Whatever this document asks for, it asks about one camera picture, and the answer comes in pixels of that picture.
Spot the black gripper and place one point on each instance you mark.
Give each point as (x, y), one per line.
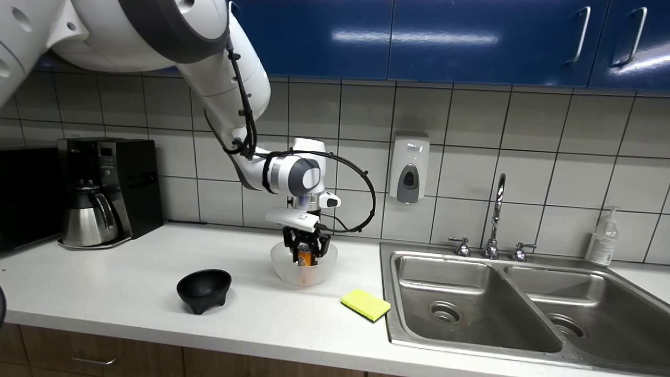
(307, 238)

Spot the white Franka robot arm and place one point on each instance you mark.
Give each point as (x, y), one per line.
(139, 35)

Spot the clear plastic bowl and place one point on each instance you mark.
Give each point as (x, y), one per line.
(304, 273)

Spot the yellow sponge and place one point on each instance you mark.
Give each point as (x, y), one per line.
(365, 304)

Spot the black footed bowl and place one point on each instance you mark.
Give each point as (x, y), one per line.
(204, 288)

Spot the black steel coffee maker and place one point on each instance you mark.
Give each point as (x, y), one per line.
(137, 182)

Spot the chrome sink faucet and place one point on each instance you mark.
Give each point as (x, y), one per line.
(495, 217)

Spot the stainless steel carafe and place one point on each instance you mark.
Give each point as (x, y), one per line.
(88, 221)

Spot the stainless steel double sink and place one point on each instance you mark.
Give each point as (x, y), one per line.
(516, 306)

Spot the blue upper cabinet door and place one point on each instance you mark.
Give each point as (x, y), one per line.
(639, 42)
(321, 35)
(489, 39)

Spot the wooden drawer front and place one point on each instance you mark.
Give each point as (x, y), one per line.
(104, 352)

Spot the black silver microwave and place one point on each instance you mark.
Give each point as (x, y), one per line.
(27, 196)

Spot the clear soap pump bottle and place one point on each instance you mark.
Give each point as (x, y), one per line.
(604, 242)

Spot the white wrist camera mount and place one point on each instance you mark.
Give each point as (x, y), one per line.
(302, 221)

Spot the white wall soap dispenser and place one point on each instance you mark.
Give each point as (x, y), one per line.
(408, 169)

